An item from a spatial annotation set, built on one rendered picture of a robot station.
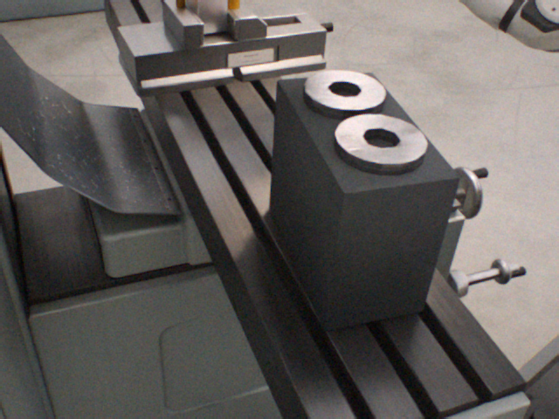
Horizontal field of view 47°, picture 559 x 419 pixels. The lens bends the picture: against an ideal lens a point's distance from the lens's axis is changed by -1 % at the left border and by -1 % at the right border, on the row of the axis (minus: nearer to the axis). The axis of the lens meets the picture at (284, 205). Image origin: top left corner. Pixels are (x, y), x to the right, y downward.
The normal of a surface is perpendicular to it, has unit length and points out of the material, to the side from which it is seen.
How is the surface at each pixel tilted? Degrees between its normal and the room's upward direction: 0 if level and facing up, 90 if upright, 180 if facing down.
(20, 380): 89
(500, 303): 0
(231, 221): 0
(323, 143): 0
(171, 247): 90
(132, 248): 90
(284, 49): 90
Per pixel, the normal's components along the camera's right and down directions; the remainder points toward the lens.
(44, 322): 0.37, 0.59
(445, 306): 0.06, -0.78
